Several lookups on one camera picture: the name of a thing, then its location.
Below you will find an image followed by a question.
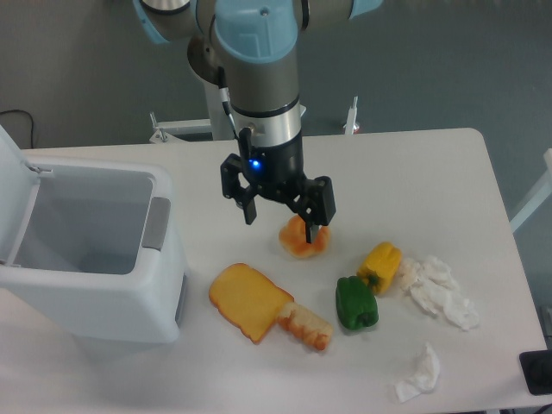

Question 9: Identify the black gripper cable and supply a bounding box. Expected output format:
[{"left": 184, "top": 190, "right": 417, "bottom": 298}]
[{"left": 217, "top": 66, "right": 252, "bottom": 156}]

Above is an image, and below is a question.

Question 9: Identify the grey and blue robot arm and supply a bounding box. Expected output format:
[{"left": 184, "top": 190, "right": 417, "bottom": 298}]
[{"left": 135, "top": 1, "right": 379, "bottom": 242}]

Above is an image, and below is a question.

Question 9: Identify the white frame at right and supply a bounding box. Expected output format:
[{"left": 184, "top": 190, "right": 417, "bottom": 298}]
[{"left": 510, "top": 148, "right": 551, "bottom": 233}]

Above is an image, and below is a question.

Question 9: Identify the small crumpled white tissue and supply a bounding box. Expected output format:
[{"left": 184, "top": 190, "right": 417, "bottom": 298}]
[{"left": 394, "top": 342, "right": 441, "bottom": 404}]

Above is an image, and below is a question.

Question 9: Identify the yellow bell pepper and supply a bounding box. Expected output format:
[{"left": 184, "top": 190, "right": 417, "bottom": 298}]
[{"left": 356, "top": 241, "right": 402, "bottom": 295}]

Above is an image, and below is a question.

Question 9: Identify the round orange bread roll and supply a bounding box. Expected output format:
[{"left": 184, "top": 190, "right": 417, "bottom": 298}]
[{"left": 279, "top": 215, "right": 331, "bottom": 259}]

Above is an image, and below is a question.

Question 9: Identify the black device at edge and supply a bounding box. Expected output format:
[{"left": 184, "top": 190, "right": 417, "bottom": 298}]
[{"left": 519, "top": 349, "right": 551, "bottom": 396}]

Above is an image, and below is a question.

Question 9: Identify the white metal robot stand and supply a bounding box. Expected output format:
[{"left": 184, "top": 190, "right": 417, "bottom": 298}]
[{"left": 149, "top": 95, "right": 361, "bottom": 144}]

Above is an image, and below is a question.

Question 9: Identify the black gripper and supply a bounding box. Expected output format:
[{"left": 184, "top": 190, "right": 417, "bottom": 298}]
[{"left": 220, "top": 134, "right": 336, "bottom": 244}]

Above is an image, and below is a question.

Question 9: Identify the long crusty bread piece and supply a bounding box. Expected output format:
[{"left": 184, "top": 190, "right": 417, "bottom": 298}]
[{"left": 276, "top": 302, "right": 334, "bottom": 351}]

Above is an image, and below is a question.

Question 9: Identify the large crumpled white tissue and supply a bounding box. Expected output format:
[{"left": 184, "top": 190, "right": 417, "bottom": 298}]
[{"left": 396, "top": 255, "right": 480, "bottom": 331}]

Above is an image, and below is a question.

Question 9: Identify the white bin lid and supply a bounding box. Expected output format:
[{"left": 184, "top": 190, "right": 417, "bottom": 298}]
[{"left": 1, "top": 127, "right": 40, "bottom": 265}]

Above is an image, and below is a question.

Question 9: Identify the green bell pepper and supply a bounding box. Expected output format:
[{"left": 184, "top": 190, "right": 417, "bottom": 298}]
[{"left": 336, "top": 276, "right": 379, "bottom": 331}]

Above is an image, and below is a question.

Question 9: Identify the square toast bread slice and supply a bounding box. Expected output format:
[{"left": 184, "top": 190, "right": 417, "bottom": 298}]
[{"left": 209, "top": 263, "right": 294, "bottom": 344}]

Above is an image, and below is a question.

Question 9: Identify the white trash bin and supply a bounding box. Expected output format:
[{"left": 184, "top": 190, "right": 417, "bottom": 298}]
[{"left": 1, "top": 156, "right": 187, "bottom": 344}]

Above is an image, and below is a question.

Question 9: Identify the black cable on floor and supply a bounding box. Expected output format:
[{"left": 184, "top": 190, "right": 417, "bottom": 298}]
[{"left": 0, "top": 110, "right": 35, "bottom": 147}]

